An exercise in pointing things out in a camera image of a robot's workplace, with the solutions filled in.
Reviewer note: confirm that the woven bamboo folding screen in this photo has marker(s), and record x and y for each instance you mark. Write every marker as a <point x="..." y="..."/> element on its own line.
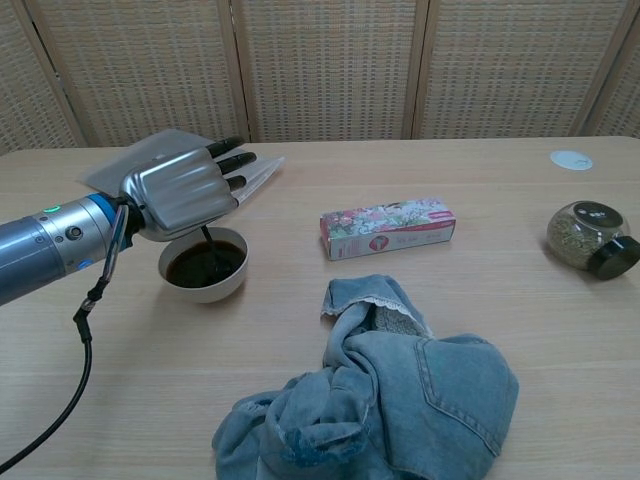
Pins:
<point x="325" y="70"/>

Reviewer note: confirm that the black plastic spoon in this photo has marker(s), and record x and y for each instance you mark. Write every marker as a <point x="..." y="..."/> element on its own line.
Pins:
<point x="212" y="250"/>

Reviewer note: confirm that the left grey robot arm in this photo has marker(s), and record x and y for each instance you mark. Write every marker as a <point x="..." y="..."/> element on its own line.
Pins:
<point x="45" y="245"/>

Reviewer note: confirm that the crumpled blue denim garment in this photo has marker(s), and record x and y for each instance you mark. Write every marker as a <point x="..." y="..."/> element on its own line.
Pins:
<point x="425" y="400"/>

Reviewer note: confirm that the floral print cardboard box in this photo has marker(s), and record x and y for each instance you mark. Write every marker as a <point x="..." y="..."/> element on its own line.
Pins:
<point x="390" y="227"/>

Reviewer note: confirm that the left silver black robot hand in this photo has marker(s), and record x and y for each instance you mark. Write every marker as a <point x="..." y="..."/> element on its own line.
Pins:
<point x="185" y="192"/>

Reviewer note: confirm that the white round table cap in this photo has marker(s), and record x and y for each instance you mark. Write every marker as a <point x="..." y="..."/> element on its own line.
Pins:
<point x="570" y="160"/>

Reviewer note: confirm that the round glass jar black lid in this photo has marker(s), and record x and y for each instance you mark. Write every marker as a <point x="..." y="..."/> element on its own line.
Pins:
<point x="575" y="235"/>

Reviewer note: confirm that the clear bag with grey cloth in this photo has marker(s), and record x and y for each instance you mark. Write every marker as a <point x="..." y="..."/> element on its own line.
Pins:
<point x="150" y="150"/>

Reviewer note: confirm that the white cup of black coffee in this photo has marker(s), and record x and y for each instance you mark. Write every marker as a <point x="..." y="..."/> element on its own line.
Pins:
<point x="200" y="294"/>

